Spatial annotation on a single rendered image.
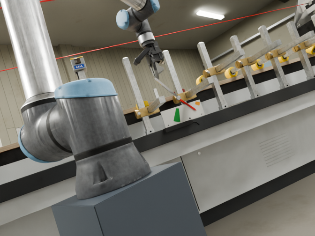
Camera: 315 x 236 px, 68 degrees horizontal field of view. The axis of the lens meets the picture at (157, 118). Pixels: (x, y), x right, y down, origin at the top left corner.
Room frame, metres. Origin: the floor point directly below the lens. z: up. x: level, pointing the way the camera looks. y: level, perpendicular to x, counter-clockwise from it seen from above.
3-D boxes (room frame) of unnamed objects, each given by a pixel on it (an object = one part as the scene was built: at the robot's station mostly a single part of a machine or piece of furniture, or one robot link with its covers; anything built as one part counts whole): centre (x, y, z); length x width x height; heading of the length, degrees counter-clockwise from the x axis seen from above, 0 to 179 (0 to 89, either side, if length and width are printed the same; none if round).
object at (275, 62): (1.60, -0.90, 0.92); 0.03 x 0.03 x 0.48; 16
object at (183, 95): (1.40, -0.19, 0.84); 0.13 x 0.06 x 0.05; 106
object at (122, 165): (0.60, 0.15, 0.65); 0.19 x 0.19 x 0.10
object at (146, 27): (1.28, -0.08, 1.29); 0.10 x 0.09 x 0.12; 147
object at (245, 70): (1.53, -0.66, 0.90); 0.03 x 0.03 x 0.48; 16
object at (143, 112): (1.33, 0.05, 0.83); 0.13 x 0.06 x 0.05; 106
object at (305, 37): (1.58, -0.94, 0.95); 0.50 x 0.04 x 0.04; 16
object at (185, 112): (1.36, -0.15, 0.75); 0.26 x 0.01 x 0.10; 106
